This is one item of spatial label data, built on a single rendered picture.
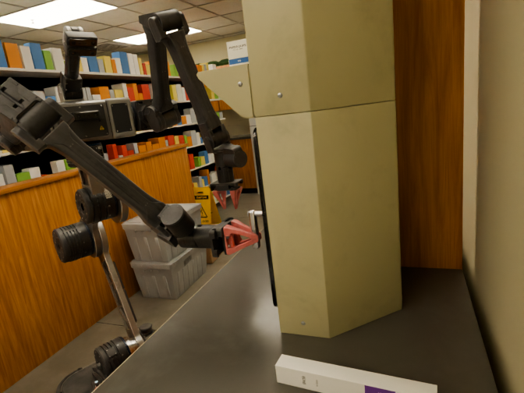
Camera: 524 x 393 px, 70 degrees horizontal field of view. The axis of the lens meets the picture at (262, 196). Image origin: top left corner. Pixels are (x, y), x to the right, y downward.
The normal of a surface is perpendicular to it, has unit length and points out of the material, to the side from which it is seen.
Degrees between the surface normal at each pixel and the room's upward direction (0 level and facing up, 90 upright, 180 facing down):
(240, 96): 90
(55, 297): 90
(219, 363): 0
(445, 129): 90
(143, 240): 95
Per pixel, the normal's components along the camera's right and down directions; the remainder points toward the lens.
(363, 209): 0.40, 0.17
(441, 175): -0.36, 0.26
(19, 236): 0.93, -0.02
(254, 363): -0.11, -0.97
